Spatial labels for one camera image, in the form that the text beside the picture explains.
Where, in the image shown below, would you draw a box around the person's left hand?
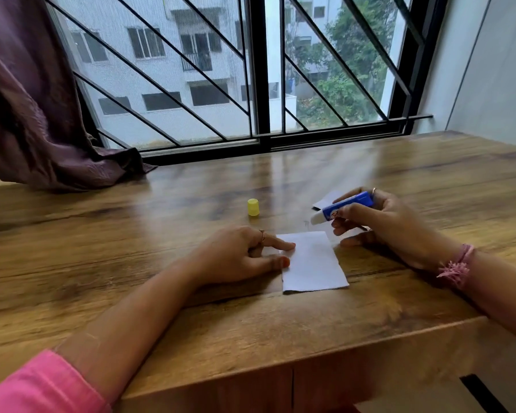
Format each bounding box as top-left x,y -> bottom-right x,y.
186,226 -> 296,292

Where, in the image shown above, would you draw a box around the person's right hand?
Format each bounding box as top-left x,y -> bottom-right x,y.
331,187 -> 457,272

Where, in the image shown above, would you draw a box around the blue and white glue stick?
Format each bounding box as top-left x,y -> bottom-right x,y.
310,191 -> 375,225

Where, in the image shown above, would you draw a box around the white paper sheet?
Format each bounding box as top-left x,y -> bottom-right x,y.
276,231 -> 350,295

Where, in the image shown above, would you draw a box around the person's right forearm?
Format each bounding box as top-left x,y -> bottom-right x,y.
440,244 -> 516,347

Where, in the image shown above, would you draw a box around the person's left forearm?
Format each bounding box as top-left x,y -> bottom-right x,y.
53,256 -> 199,404

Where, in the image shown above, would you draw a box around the small white paper piece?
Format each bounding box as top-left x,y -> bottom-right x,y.
312,191 -> 345,211

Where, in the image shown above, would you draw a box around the pink thread wristband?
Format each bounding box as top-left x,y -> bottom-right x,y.
437,243 -> 475,291

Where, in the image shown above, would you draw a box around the green trees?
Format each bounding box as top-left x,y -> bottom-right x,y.
284,0 -> 407,129

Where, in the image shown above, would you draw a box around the black metal window grille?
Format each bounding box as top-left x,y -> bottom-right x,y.
43,0 -> 433,152

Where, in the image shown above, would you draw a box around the black table leg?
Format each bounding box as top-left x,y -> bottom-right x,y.
459,373 -> 501,413

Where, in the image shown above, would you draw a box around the white apartment building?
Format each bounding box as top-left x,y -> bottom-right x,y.
52,0 -> 327,150

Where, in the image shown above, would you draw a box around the pink sleeve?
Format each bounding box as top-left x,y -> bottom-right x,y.
0,349 -> 113,413

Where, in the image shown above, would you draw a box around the purple curtain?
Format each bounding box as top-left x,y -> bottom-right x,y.
0,0 -> 157,194

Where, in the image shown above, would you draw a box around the black window frame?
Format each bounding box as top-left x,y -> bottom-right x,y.
75,0 -> 450,166

